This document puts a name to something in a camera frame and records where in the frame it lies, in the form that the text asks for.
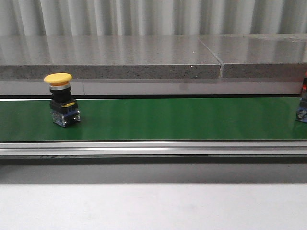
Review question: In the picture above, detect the red mushroom push button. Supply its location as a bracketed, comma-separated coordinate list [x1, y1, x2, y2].
[296, 73, 307, 123]

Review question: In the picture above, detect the yellow mushroom push button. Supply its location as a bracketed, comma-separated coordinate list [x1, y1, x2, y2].
[44, 73, 81, 127]

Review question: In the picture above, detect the white panel under slabs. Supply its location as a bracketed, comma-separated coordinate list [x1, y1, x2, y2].
[0, 78, 302, 96]

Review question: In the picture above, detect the green conveyor belt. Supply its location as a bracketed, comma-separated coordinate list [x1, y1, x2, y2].
[0, 97, 307, 142]

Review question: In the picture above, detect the grey stone slab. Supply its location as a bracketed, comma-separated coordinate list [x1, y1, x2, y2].
[0, 35, 220, 81]
[199, 34, 307, 82]

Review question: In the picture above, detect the grey stone slab left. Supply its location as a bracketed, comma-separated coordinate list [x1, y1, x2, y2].
[0, 35, 220, 81]

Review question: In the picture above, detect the aluminium conveyor side rail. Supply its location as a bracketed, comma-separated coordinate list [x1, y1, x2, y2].
[0, 141, 307, 165]

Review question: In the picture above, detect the white corrugated curtain backdrop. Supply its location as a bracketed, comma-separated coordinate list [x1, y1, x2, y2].
[0, 0, 307, 36]

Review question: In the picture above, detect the grey stone slab right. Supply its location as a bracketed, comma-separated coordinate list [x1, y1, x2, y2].
[199, 34, 307, 82]

